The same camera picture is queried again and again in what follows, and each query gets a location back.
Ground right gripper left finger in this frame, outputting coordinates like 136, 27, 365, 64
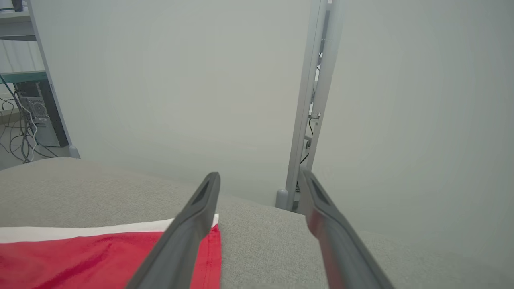
125, 171, 222, 289

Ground white shelf unit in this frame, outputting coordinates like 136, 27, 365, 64
0, 0, 48, 85

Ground black computer cable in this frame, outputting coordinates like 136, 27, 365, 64
0, 96, 59, 163

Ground white computer cable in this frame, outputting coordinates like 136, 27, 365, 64
24, 108, 39, 161

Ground grey partition end leg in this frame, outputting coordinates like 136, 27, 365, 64
25, 0, 81, 159

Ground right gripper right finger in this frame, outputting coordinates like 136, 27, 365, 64
298, 167, 396, 289

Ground grey double partition post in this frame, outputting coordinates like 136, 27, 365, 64
275, 0, 345, 212

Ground red shorts with white trim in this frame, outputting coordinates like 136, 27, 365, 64
0, 214, 222, 289

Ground black computer tower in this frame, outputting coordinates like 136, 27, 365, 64
15, 81, 69, 148

